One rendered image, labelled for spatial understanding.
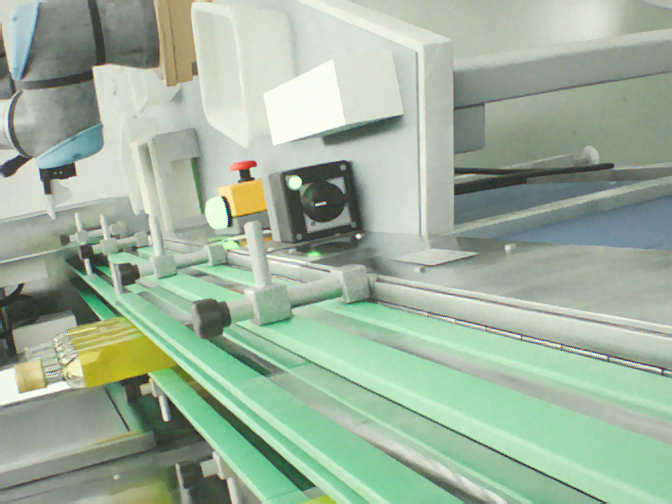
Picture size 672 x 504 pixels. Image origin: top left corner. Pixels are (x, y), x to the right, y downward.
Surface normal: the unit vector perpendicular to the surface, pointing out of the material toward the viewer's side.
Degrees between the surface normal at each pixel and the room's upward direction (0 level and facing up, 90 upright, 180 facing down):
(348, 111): 90
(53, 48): 88
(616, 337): 0
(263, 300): 90
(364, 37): 0
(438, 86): 90
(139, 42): 71
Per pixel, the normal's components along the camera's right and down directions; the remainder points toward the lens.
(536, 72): 0.39, 0.38
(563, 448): -0.18, -0.98
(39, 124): -0.38, 0.29
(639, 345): -0.92, 0.21
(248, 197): 0.34, 0.04
